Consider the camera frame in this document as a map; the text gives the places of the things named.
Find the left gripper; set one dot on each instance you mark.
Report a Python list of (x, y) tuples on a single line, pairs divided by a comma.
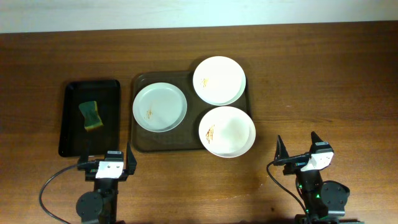
[(90, 175)]

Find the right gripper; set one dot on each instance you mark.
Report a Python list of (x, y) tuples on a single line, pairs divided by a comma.
[(289, 168)]

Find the green yellow sponge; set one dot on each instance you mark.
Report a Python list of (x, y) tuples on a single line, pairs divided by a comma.
[(91, 116)]

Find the white plate bottom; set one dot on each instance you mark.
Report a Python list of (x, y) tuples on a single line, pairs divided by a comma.
[(227, 132)]

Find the white plate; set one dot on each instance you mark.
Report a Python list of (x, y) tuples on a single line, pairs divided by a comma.
[(219, 80), (227, 132)]

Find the pale grey plate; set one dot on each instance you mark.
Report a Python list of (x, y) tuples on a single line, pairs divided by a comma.
[(159, 107)]

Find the white plate top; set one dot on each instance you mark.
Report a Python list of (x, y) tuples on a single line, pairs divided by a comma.
[(219, 80)]

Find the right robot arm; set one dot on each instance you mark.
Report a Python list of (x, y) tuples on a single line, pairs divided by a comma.
[(322, 201)]

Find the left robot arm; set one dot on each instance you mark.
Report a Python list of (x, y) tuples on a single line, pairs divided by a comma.
[(100, 205)]

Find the small black tray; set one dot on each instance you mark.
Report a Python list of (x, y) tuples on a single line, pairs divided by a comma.
[(107, 94)]

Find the large brown serving tray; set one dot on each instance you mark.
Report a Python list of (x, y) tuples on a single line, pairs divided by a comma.
[(185, 136)]

